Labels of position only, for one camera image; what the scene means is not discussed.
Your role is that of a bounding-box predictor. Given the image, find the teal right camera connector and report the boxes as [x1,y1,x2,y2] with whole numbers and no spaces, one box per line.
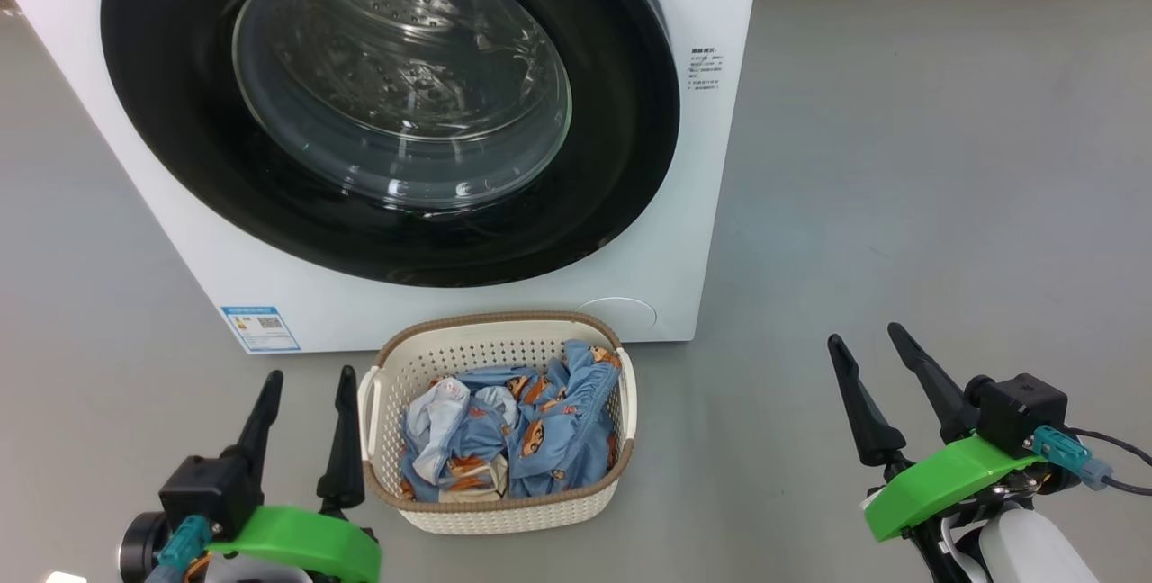
[1033,426,1115,491]

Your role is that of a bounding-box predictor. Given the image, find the cream basket with brown rim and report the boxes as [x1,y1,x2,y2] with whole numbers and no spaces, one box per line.
[357,310,639,536]

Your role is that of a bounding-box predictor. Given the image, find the teal camera connector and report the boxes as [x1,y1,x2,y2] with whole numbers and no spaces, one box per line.
[1033,426,1115,491]
[155,516,213,573]

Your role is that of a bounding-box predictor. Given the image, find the black right camera cable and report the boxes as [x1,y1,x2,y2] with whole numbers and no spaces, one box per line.
[1066,427,1152,498]

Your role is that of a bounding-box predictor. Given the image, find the blue energy label sticker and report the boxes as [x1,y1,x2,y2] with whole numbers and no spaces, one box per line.
[220,305,302,354]

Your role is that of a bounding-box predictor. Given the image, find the small printed text label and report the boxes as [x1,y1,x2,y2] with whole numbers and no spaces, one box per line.
[689,47,721,92]

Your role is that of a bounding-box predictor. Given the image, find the teal left camera connector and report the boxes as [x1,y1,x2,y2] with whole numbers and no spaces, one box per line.
[155,516,213,573]

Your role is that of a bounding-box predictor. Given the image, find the white garment with red print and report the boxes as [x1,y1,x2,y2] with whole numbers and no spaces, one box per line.
[405,378,518,476]

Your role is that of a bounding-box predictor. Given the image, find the round white filter cover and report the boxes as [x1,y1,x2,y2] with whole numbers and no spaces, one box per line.
[576,297,658,333]

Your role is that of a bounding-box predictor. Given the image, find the blue bear-print garment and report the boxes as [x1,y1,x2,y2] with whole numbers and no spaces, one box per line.
[399,340,624,503]

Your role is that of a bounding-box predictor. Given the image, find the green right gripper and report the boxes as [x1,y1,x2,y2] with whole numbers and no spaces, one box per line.
[827,322,1079,544]

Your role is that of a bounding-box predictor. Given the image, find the white front-load washing machine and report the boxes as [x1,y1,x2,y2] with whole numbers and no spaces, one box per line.
[0,0,765,354]

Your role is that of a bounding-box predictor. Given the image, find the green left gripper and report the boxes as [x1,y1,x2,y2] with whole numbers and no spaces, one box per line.
[119,365,383,583]

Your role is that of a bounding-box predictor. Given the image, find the black round glass door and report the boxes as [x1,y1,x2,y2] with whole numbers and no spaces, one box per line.
[101,0,681,288]

